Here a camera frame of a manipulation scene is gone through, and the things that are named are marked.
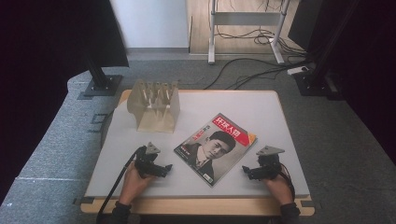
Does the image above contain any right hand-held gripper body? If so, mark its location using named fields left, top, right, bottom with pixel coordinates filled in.
left=255, top=145, right=286, bottom=181

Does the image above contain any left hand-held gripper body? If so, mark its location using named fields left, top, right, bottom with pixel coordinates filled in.
left=134, top=142, right=162, bottom=179

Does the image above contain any magazine with portrait cover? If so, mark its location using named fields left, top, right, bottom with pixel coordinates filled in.
left=173, top=112, right=259, bottom=188

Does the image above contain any clear acrylic file holder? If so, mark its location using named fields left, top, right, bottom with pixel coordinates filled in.
left=126, top=78, right=182, bottom=134

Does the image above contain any person's left hand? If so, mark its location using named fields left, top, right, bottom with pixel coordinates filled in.
left=119, top=161, right=157, bottom=206

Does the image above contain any wooden table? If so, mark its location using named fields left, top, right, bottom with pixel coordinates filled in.
left=79, top=89, right=317, bottom=217

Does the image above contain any white table mat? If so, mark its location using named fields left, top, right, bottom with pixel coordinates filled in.
left=84, top=91, right=311, bottom=199

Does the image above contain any black stand with square base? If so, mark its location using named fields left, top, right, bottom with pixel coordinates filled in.
left=83, top=54, right=124, bottom=98
left=293, top=0, right=362, bottom=98

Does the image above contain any white power strip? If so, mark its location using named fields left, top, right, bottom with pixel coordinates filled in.
left=286, top=65, right=310, bottom=77

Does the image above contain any black curtain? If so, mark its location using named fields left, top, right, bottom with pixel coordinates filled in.
left=0, top=0, right=131, bottom=200
left=288, top=0, right=396, bottom=166

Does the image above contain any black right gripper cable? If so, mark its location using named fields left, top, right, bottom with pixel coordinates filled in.
left=278, top=162, right=297, bottom=203

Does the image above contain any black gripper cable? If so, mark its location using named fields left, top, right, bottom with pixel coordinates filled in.
left=95, top=145, right=148, bottom=224
left=278, top=162, right=297, bottom=203

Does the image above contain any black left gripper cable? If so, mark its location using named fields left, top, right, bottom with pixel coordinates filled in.
left=95, top=145, right=148, bottom=224

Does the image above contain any long black floor cable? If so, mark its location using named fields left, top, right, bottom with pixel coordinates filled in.
left=203, top=57, right=312, bottom=91

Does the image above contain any tangle of black cables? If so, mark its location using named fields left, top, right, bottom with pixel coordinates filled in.
left=215, top=24, right=309, bottom=57

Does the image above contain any white metal desk frame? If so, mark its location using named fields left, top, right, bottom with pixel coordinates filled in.
left=207, top=0, right=292, bottom=65

